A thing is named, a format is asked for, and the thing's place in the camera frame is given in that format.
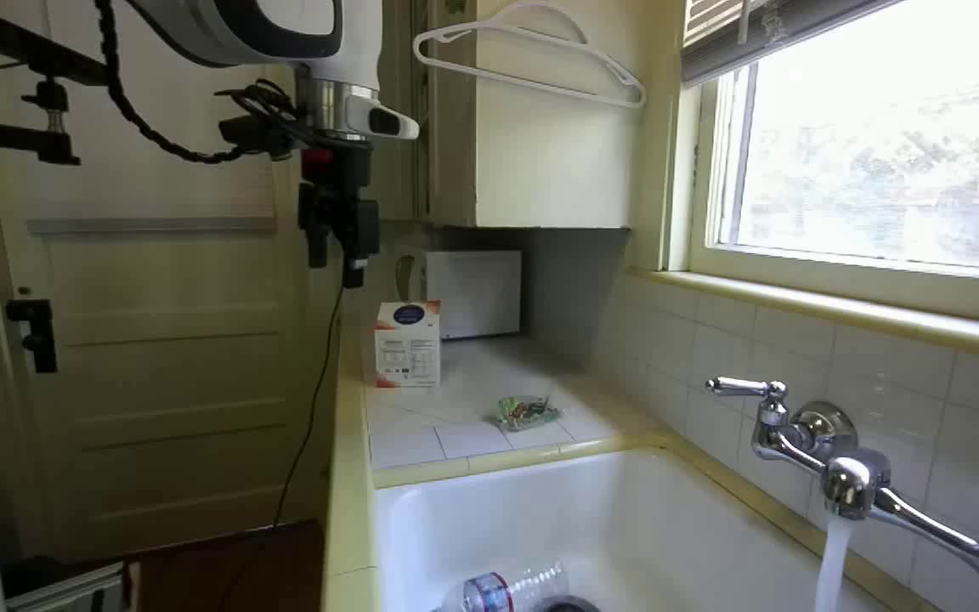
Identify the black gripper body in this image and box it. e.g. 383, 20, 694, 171
295, 139, 383, 258

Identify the chrome lever tap handle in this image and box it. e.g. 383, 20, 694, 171
702, 373, 793, 405

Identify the white box blue circle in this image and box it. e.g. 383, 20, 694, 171
371, 298, 444, 392

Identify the cream panelled door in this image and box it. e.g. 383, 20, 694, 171
0, 0, 340, 568

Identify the small green packet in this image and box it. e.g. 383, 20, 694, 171
485, 392, 565, 436

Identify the white plastic clothes hanger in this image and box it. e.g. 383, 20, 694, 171
408, 0, 649, 111

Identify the black door latch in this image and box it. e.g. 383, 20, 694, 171
4, 286, 62, 376

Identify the white sink basin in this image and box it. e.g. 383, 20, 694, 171
371, 441, 890, 612

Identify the metal sink drain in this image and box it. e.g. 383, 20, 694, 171
534, 590, 604, 612

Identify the dark window blind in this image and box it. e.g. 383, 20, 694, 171
681, 0, 908, 86

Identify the running water stream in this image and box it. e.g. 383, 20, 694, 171
811, 513, 855, 612

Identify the thin black hanging cable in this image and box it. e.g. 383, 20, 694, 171
213, 275, 353, 612

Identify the cream wall cabinet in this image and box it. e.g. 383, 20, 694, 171
423, 0, 672, 235

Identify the black coiled cable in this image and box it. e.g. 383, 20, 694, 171
93, 0, 252, 167

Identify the black camera on mount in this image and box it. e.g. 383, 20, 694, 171
0, 9, 115, 171

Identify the chrome wall faucet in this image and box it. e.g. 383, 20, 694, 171
749, 393, 979, 560

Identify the window with cream frame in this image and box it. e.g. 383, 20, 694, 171
670, 0, 979, 332

